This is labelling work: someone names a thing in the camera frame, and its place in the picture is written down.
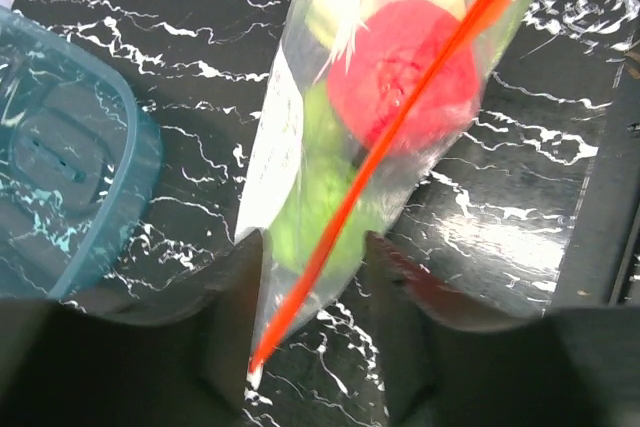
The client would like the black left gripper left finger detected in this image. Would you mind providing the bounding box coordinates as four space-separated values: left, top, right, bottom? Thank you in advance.
1 231 263 426

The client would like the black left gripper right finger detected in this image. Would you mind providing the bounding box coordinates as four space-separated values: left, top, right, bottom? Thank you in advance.
364 232 639 426

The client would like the clear zip top bag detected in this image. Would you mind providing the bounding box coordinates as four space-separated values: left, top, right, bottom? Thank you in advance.
235 0 533 373

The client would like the red fake tomato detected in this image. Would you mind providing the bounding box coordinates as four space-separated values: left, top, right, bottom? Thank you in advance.
327 0 480 156

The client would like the green fake lettuce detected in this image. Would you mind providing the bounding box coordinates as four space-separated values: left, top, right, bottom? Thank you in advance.
270 81 384 279

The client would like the teal plastic container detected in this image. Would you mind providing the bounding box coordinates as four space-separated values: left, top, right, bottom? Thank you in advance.
1 9 163 299

